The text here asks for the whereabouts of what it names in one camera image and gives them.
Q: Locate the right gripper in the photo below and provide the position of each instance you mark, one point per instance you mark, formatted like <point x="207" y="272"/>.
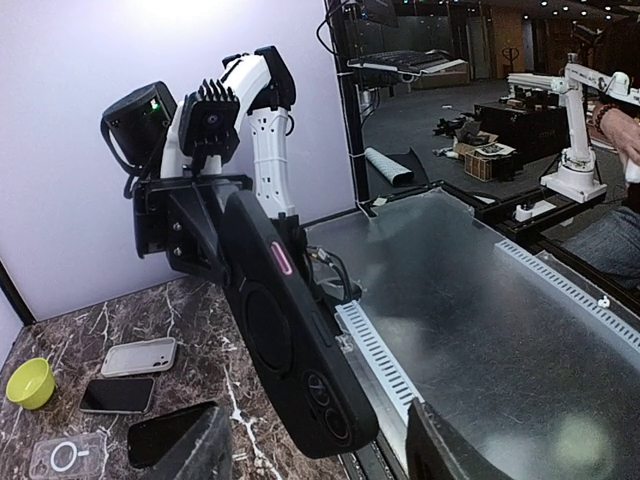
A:
<point x="194" y="220"/>

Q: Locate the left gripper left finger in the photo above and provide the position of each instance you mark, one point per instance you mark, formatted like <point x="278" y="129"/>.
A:
<point x="204" y="452"/>

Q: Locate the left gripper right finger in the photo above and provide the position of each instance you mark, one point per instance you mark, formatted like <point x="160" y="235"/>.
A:
<point x="436" y="450"/>

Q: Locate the black phone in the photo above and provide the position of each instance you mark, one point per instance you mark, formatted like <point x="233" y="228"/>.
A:
<point x="300" y="365"/>
<point x="149" y="440"/>

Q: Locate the white silicone phone case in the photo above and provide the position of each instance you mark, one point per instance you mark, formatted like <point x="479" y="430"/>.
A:
<point x="142" y="357"/>

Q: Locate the clear magsafe phone case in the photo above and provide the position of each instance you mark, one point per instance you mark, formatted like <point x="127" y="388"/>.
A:
<point x="77" y="457"/>

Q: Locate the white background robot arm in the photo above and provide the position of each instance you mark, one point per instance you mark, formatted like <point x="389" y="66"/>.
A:
<point x="575" y="175"/>

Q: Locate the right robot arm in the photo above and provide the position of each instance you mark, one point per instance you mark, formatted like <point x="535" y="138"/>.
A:
<point x="141" y="132"/>

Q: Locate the green bowl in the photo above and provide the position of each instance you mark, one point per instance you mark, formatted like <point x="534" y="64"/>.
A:
<point x="32" y="384"/>

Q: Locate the rolled grey mat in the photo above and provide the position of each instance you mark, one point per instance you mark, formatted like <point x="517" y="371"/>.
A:
<point x="399" y="170"/>

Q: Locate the person at right edge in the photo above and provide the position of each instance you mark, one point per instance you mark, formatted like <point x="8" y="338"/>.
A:
<point x="610" y="243"/>

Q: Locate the cardboard box with clutter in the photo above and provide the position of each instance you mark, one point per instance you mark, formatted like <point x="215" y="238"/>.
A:
<point x="490" y="162"/>

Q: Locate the black front table rail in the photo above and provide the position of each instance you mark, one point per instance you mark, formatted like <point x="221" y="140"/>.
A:
<point x="375" y="461"/>

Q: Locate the white slotted cable duct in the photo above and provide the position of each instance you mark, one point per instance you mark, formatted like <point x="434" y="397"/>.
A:
<point x="508" y="337"/>

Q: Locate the right black frame post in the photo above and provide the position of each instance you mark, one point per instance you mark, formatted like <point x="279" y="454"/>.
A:
<point x="15" y="298"/>

